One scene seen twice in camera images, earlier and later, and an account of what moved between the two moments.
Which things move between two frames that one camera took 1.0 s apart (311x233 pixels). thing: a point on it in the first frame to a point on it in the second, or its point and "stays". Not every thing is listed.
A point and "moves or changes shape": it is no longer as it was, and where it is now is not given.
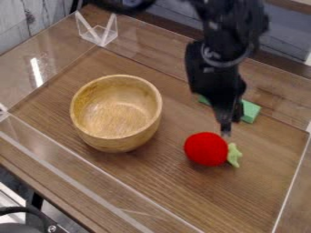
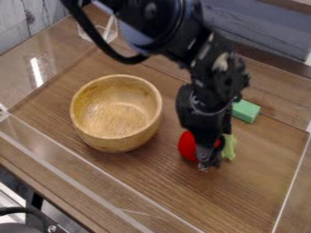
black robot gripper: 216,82 to 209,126
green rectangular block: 249,109 stays
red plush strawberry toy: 207,149 moves or changes shape
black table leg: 36,200 stays
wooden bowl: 115,110 stays
